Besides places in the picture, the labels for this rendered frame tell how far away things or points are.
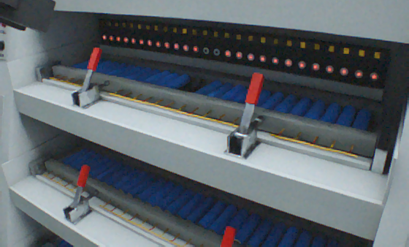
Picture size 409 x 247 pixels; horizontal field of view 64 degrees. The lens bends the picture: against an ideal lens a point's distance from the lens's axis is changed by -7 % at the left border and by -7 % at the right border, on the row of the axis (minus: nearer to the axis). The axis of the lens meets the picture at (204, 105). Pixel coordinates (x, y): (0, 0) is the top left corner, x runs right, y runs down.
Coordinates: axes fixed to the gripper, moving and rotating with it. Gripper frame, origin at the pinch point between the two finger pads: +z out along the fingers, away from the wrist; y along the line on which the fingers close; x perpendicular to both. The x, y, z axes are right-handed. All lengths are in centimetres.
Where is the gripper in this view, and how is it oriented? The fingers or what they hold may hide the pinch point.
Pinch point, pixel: (5, 3)
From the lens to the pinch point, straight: 33.2
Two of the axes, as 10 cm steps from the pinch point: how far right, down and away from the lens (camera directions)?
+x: 2.5, -9.7, 0.5
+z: 4.7, 1.7, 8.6
